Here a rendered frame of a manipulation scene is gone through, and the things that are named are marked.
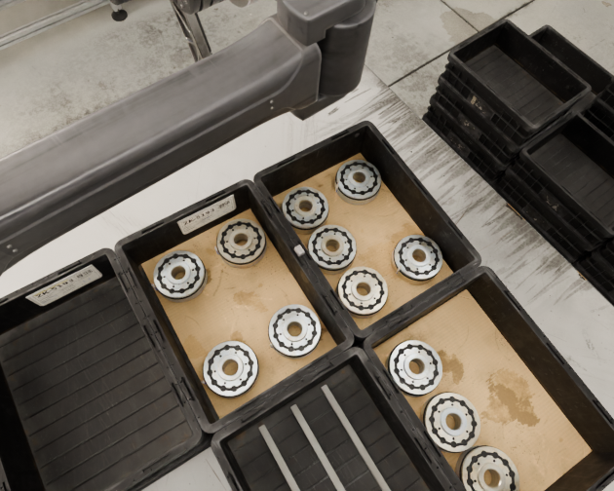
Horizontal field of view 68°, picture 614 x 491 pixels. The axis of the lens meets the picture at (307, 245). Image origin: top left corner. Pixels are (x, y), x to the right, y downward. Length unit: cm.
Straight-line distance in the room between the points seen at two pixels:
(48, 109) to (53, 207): 218
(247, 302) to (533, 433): 60
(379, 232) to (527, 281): 41
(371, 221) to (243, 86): 71
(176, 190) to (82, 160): 90
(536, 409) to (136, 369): 77
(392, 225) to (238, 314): 39
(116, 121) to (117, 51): 230
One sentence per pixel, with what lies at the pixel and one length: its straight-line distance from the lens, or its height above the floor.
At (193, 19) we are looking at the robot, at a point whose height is 73.
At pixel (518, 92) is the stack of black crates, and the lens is 188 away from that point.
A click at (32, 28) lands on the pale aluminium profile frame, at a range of 269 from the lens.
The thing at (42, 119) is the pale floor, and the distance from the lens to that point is 249.
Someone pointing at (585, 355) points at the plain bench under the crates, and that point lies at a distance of 125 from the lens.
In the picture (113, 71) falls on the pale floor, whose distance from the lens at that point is 256.
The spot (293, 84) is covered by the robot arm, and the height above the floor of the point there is 146.
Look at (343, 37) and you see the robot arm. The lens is 39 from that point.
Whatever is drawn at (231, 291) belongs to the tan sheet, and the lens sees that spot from 96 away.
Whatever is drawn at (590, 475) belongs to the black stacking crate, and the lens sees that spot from 98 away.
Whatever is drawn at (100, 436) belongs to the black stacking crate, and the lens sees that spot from 97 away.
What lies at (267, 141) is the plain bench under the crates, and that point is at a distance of 128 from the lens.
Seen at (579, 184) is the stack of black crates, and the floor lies 38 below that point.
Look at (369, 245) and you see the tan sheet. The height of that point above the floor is 83.
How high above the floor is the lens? 173
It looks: 66 degrees down
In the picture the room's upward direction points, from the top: 6 degrees clockwise
